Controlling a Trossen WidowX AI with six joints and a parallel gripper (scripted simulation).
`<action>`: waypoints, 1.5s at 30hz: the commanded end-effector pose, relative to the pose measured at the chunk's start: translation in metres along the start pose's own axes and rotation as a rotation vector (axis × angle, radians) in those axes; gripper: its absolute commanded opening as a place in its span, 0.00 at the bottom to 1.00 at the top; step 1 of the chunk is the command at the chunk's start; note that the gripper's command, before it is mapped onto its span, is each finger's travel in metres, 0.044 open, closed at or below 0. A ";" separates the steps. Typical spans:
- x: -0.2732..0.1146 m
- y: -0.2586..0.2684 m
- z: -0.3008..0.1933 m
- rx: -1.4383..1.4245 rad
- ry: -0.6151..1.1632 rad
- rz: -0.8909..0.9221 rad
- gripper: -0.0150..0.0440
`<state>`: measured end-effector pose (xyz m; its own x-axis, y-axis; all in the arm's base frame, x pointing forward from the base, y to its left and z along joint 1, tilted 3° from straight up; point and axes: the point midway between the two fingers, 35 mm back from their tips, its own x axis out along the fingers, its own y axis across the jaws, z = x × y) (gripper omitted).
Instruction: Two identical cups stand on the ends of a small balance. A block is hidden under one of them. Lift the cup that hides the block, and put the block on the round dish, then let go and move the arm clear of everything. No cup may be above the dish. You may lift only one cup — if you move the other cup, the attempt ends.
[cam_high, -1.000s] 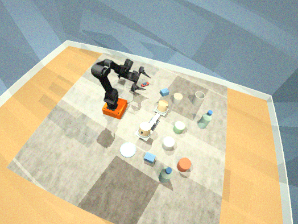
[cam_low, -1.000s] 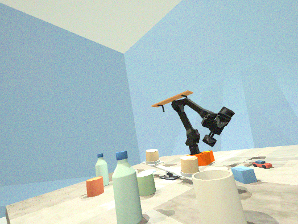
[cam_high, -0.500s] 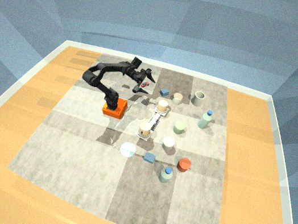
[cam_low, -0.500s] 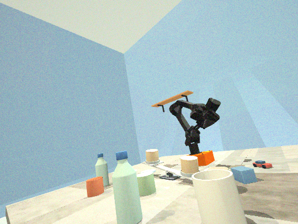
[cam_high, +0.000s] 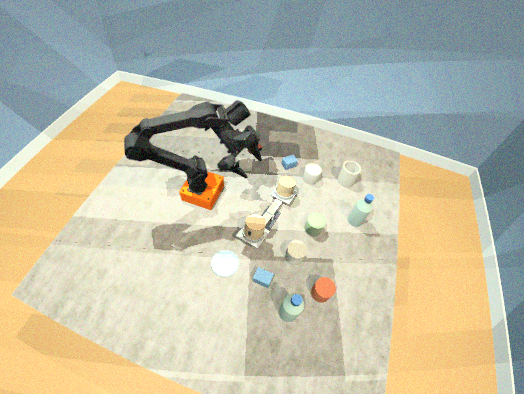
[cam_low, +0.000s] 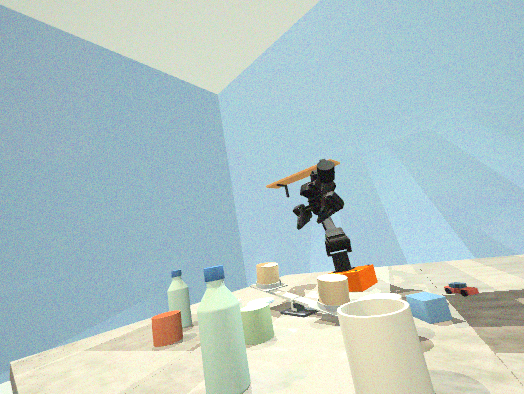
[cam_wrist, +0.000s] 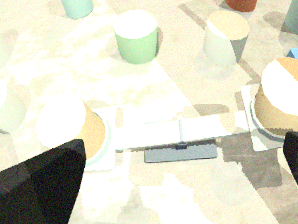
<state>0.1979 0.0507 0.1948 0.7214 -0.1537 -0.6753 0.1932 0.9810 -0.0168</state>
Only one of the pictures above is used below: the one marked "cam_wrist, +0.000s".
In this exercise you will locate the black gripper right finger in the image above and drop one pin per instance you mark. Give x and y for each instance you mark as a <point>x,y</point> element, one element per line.
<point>290,151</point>

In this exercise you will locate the light blue block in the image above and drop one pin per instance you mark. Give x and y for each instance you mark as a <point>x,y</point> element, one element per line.
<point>293,53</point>

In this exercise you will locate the green cylinder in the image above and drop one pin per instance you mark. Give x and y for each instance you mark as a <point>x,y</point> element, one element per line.
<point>136,34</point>

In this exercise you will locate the orange cylinder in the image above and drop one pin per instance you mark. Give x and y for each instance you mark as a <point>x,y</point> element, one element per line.
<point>241,5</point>

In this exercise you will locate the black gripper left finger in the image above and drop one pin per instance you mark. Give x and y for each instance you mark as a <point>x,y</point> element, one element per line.
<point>43,189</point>

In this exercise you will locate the white balance beam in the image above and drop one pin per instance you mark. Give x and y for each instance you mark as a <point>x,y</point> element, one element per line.
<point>182,140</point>

